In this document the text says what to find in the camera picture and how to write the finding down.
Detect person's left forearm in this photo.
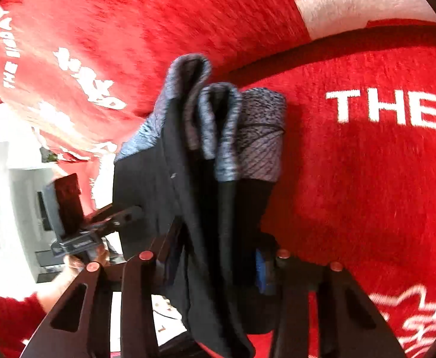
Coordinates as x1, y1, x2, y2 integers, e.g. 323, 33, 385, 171
0, 265, 89, 358

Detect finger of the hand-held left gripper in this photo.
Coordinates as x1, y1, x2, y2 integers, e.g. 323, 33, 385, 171
84, 203, 145, 238

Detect white printed cloth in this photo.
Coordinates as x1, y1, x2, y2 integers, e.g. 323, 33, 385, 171
108, 293, 189, 353

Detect black pants with grey waistband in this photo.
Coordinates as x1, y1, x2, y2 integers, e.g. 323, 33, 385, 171
111, 54, 288, 358

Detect white cabinet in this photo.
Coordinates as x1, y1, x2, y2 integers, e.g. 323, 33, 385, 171
0, 104, 105, 288

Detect person's left hand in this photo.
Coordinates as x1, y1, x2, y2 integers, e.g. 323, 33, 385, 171
63, 244, 111, 274

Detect red printed blanket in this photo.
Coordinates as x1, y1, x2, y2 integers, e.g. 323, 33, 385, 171
0, 0, 436, 358

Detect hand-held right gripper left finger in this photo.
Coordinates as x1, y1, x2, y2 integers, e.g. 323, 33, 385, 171
20, 218, 186, 358

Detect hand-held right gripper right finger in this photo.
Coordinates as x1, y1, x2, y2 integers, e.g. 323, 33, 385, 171
254, 248, 407, 358

